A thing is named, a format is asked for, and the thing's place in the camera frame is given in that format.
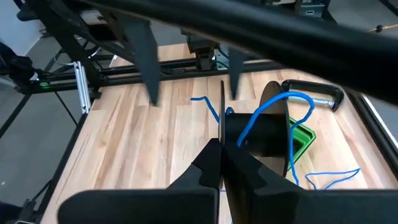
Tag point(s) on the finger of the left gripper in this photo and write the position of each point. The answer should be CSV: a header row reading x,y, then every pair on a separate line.
x,y
235,71
144,59

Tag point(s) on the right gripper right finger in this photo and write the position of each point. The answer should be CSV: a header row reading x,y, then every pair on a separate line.
x,y
248,180

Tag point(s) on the black C-clamp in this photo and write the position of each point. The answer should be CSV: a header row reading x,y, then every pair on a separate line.
x,y
314,85

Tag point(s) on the black aluminium rig frame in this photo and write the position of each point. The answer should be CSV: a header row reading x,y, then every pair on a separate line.
x,y
174,73

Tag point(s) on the green square container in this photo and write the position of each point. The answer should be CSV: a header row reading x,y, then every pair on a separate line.
x,y
303,137

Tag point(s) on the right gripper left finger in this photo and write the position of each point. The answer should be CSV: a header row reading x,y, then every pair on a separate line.
x,y
199,174

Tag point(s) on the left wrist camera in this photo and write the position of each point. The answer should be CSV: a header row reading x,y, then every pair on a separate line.
x,y
311,9

